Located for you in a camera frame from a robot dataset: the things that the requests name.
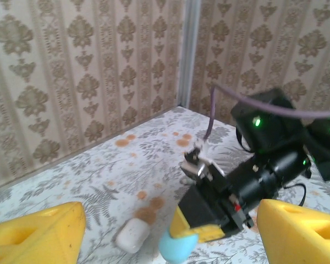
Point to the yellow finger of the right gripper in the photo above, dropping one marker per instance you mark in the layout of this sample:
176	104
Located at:
178	228
209	233

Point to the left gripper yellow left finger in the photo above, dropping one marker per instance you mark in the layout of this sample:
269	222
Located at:
38	236

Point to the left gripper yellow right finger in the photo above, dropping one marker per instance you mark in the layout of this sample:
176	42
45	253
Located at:
297	239

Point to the blue earbud charging case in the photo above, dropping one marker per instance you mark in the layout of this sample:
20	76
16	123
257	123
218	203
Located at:
176	247

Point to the white earbud charging case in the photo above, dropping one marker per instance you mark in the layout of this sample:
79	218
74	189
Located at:
132	236

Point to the floral patterned table cloth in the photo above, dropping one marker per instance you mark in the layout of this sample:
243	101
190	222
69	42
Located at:
99	170

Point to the aluminium frame post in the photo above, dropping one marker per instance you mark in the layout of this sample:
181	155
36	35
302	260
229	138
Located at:
188	55

